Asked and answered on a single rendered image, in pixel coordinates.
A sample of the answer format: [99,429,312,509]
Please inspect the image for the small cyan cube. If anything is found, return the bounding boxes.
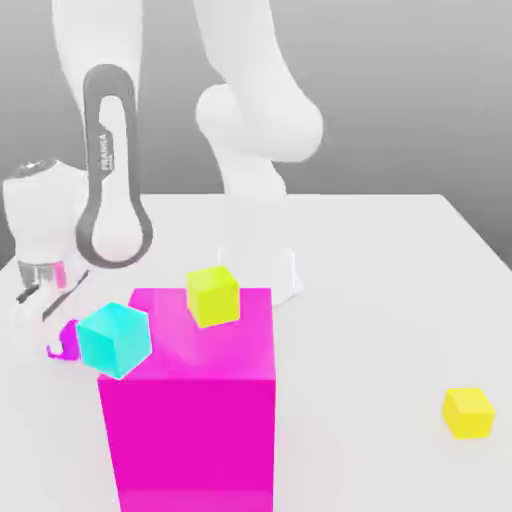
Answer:
[75,301,154,381]

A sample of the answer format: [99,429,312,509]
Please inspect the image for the large magenta box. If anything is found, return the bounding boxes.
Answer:
[96,286,277,512]

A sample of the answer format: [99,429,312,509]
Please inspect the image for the small purple cube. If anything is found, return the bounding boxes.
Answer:
[46,318,84,364]

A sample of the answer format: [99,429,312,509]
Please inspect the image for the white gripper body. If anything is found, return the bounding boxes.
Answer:
[17,268,96,341]

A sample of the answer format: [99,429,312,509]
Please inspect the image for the small lime yellow cube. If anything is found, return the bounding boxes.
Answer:
[185,265,241,330]

